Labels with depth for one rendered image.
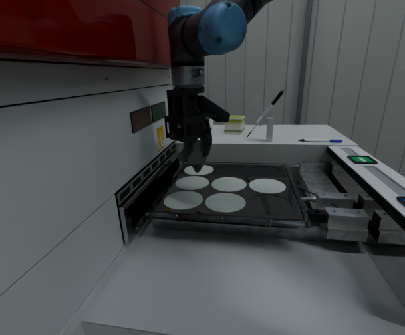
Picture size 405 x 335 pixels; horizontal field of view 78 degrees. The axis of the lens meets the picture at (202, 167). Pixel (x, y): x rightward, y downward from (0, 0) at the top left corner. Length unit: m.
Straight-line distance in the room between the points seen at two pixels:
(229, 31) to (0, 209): 0.40
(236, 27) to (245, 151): 0.52
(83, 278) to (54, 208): 0.15
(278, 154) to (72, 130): 0.68
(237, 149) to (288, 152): 0.18
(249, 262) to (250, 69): 2.24
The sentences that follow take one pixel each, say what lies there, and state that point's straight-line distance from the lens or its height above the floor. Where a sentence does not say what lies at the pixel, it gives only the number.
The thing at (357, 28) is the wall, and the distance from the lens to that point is 2.56.
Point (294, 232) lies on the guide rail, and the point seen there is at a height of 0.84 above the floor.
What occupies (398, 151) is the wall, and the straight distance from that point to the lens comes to 2.69.
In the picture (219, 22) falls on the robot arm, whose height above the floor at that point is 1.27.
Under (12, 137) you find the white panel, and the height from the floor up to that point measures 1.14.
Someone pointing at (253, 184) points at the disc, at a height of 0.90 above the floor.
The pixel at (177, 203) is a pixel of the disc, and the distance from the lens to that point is 0.63.
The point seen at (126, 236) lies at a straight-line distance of 0.59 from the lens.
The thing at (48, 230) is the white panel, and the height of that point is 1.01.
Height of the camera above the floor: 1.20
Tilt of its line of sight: 20 degrees down
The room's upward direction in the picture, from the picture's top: 2 degrees counter-clockwise
